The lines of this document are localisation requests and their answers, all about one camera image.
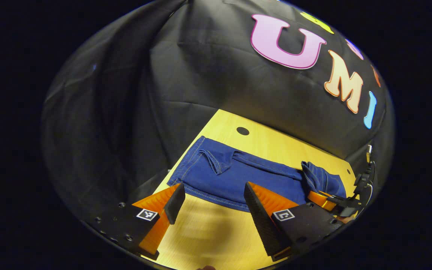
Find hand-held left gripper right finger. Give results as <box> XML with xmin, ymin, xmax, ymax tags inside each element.
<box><xmin>243</xmin><ymin>181</ymin><xmax>344</xmax><ymax>262</ymax></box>

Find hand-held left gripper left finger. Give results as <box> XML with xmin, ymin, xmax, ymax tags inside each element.
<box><xmin>88</xmin><ymin>183</ymin><xmax>186</xmax><ymax>261</ymax></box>

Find blue jeans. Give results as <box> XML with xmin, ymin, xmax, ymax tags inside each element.
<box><xmin>166</xmin><ymin>136</ymin><xmax>348</xmax><ymax>213</ymax></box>

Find black backdrop cloth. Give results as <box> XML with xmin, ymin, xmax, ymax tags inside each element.
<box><xmin>40</xmin><ymin>0</ymin><xmax>396</xmax><ymax>225</ymax></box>

